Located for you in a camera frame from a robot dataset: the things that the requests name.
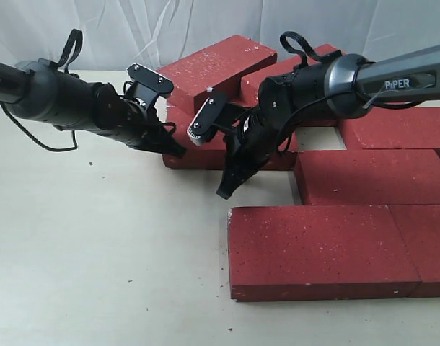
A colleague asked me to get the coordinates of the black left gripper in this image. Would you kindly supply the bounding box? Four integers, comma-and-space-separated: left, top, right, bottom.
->
93, 83, 187, 158

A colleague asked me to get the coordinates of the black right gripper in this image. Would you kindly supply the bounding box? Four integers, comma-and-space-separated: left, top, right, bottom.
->
216, 107, 289, 199

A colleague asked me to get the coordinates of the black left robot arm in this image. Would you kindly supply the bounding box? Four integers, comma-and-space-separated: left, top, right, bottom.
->
0, 59, 186, 159

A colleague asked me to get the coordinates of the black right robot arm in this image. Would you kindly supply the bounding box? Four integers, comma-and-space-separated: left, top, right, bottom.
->
216, 41, 440, 199

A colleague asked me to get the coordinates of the red brick top back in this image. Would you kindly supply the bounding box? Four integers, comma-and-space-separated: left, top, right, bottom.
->
158, 35, 277, 115

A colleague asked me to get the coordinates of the red brick middle row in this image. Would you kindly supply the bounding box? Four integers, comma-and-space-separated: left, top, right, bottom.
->
294, 149, 440, 205

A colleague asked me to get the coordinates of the red brick row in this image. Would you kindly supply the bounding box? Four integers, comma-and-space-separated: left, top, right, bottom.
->
338, 107, 440, 158
294, 149, 440, 205

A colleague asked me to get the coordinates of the red brick right row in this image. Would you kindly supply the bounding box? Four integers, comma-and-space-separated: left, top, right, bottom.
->
338, 107, 440, 158

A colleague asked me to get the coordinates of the white fabric backdrop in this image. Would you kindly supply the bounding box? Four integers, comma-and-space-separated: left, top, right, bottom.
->
0, 0, 440, 71

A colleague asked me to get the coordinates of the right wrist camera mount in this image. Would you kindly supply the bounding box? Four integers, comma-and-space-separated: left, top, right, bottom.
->
187, 92, 245, 146

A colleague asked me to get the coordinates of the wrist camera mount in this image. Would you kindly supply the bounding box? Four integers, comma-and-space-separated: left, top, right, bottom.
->
124, 63, 174, 110
187, 92, 245, 146

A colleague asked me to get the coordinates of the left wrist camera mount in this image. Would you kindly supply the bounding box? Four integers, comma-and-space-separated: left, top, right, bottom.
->
124, 63, 174, 110

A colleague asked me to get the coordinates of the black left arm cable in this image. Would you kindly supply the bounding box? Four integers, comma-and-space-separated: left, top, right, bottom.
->
0, 28, 84, 152

